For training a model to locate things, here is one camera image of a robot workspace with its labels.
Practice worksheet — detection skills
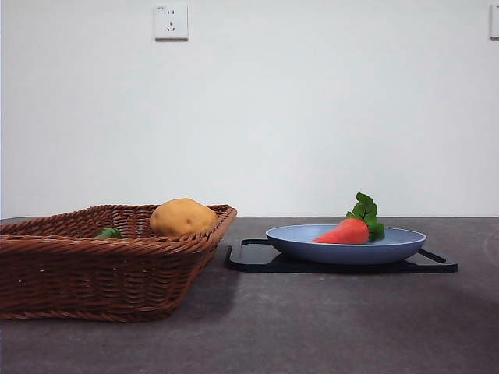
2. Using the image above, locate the orange carrot with green leaves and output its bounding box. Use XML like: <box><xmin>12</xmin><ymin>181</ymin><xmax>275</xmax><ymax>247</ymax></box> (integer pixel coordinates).
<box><xmin>311</xmin><ymin>192</ymin><xmax>386</xmax><ymax>245</ymax></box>

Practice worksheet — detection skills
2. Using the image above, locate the blue round plate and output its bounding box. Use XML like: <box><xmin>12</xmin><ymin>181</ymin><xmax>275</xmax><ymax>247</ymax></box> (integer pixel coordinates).
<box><xmin>265</xmin><ymin>224</ymin><xmax>428</xmax><ymax>266</ymax></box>

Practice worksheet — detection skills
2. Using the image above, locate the yellow-brown potato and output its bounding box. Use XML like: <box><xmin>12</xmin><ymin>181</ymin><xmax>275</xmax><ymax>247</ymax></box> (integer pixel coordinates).
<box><xmin>150</xmin><ymin>197</ymin><xmax>218</xmax><ymax>238</ymax></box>

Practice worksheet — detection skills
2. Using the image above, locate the black flat tray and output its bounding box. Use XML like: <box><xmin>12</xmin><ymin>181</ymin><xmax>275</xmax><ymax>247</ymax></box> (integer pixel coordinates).
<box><xmin>225</xmin><ymin>238</ymin><xmax>459</xmax><ymax>273</ymax></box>

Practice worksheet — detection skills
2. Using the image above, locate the brown wicker basket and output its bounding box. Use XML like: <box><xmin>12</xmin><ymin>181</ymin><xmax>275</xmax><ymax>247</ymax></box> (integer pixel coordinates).
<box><xmin>0</xmin><ymin>203</ymin><xmax>238</xmax><ymax>323</ymax></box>

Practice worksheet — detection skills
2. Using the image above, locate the white wall socket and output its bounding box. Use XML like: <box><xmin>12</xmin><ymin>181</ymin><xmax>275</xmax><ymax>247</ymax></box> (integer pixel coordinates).
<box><xmin>154</xmin><ymin>3</ymin><xmax>189</xmax><ymax>42</ymax></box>

